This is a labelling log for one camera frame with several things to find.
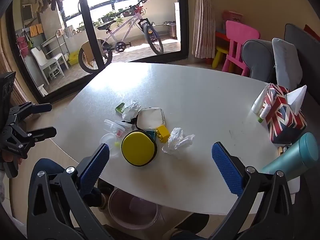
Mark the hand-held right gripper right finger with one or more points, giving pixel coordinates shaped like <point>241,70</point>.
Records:
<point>226,170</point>

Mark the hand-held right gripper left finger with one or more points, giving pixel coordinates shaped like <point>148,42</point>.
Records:
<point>96,167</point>

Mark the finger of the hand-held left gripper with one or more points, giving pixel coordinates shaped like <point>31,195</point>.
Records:
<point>37,108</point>
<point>42,132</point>

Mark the clear round plastic lid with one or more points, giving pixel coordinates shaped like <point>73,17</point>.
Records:
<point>110,142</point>

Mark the clear plastic container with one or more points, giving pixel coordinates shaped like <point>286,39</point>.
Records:
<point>117,128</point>

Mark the yellow round zip case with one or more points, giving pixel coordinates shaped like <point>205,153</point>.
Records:
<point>138,148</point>

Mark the pink trash bin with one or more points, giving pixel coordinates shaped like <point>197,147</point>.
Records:
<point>132,210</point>

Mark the yellow toy block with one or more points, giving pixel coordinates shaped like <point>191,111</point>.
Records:
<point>163,132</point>

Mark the person's left forearm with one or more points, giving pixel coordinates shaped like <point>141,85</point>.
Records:
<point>2,190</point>

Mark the person's left hand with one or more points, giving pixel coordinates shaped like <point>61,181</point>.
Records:
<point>10,158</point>

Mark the person's left leg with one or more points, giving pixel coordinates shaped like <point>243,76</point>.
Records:
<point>57,163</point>

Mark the person's leg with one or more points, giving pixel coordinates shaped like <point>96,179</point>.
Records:
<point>57,163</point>
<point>190,223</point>

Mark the white plastic chair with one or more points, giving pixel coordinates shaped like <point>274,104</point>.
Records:
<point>48,60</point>

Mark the small gold black object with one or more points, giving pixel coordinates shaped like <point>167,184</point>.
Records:
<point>283,150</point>

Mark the yellow crate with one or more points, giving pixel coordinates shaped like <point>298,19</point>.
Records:
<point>72,58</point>

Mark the green digital timer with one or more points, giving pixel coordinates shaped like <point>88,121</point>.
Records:
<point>120,108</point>

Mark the teal toy block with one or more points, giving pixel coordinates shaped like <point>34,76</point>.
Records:
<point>151,134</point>

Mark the person's right leg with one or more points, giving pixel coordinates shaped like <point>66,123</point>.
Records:
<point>190,223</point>

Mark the teal thermos bottle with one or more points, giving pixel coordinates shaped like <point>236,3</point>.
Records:
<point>290,156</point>

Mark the small bottle green cap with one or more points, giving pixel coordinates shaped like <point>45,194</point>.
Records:
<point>263,113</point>

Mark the orange hanging towels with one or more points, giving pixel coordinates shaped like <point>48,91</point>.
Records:
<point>36,30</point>

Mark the metal rack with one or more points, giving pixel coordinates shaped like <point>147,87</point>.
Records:
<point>56,41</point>

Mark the white fabric pouch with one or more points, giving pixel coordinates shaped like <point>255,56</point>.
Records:
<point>150,120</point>

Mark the white cream tube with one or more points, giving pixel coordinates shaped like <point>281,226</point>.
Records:
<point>258,102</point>

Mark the cardboard box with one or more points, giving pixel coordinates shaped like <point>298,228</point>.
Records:
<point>87,51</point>

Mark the flag print tissue box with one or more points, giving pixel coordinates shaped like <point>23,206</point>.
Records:
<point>282,117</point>

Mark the white tissue sheet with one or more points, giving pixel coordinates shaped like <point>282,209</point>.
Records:
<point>297,97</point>

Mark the white bicycle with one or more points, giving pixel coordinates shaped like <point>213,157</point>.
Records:
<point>120,30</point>

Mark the yellow child stool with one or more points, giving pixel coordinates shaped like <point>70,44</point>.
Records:
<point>220,55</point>

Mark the potted plants row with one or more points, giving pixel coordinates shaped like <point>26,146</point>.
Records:
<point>110,17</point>

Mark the light grey cushion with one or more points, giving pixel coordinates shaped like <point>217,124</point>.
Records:
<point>286,62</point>

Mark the pink child chair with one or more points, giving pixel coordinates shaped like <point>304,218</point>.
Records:
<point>237,45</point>

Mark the red child table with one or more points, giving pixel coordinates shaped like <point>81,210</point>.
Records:
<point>221,33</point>

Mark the pink storage box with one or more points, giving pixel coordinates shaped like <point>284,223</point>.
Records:
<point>232,16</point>

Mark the striped curtain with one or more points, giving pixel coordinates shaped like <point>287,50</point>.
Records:
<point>203,17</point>

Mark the white cabinet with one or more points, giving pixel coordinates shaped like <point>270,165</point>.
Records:
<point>177,17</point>

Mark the red cushion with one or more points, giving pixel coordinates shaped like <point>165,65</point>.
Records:
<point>311,31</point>

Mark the black sliding door frame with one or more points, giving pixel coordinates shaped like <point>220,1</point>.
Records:
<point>183,17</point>

